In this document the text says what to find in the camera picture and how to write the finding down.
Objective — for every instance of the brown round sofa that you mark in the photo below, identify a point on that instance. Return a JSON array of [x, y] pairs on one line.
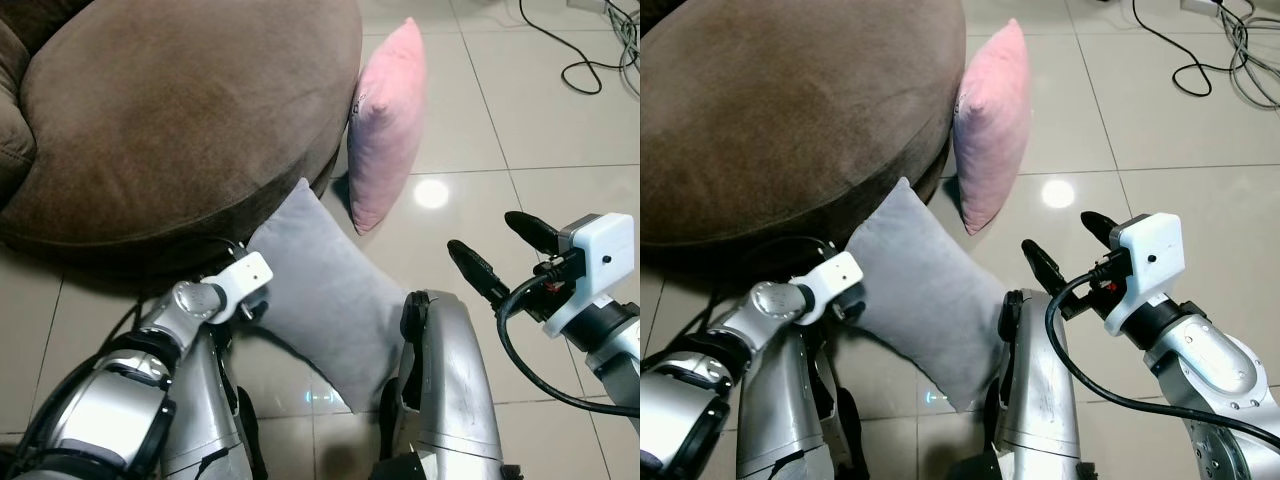
[[180, 110], [800, 110]]

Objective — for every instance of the pink pillow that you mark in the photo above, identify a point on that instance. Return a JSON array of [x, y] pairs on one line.
[[992, 130], [385, 130]]

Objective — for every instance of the silver robot leg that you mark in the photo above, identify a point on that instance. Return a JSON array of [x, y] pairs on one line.
[[790, 420], [210, 420], [450, 380], [1035, 390]]

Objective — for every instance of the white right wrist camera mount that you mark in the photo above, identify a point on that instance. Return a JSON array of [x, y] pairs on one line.
[[605, 250], [1150, 255]]

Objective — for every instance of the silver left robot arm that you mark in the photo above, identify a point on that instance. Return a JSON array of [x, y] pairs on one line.
[[95, 410], [690, 400]]

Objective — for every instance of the silver left robot leg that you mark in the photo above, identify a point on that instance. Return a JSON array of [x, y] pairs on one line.
[[790, 420], [210, 420]]

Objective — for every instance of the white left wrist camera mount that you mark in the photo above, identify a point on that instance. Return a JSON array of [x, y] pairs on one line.
[[245, 275], [835, 278]]

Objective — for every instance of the grey pillow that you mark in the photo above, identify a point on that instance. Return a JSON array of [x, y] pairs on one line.
[[925, 290], [320, 290]]

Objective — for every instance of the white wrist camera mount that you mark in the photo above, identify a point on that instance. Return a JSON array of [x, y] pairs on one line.
[[605, 250], [1150, 255], [245, 275], [835, 278]]

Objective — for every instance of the silver right robot leg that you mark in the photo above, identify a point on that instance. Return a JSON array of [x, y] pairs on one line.
[[450, 380], [1035, 390]]

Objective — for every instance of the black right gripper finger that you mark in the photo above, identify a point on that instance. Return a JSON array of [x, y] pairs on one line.
[[1106, 233], [535, 236], [1052, 269], [480, 270]]

